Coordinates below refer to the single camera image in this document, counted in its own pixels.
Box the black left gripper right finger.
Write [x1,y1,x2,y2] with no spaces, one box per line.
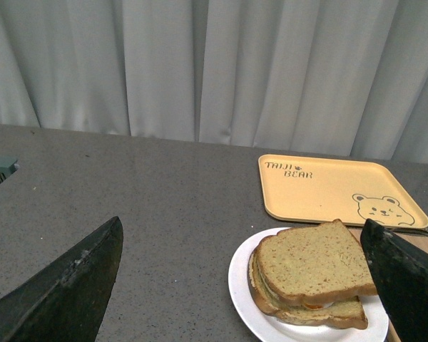
[360,218,428,342]

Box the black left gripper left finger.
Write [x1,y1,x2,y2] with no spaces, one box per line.
[0,217,123,341]

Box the fried egg toy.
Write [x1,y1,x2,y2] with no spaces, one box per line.
[302,302,333,311]

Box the white round plate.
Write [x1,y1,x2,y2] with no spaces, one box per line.
[228,227,389,342]

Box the yellow bear tray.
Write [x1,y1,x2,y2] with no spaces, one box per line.
[258,154,428,230]

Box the grey curtain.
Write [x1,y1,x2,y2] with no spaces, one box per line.
[0,1,428,163]

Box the metal cutting board handle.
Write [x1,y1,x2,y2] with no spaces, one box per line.
[393,228,428,237]

